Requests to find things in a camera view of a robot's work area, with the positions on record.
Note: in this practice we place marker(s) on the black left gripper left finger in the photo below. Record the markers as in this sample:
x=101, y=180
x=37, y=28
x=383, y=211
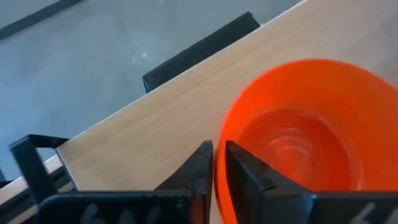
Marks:
x=149, y=207

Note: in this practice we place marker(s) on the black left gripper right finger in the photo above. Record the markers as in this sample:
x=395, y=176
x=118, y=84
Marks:
x=280, y=207

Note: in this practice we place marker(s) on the small orange translucent bowl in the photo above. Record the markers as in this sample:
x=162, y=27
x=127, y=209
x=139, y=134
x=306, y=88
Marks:
x=304, y=130

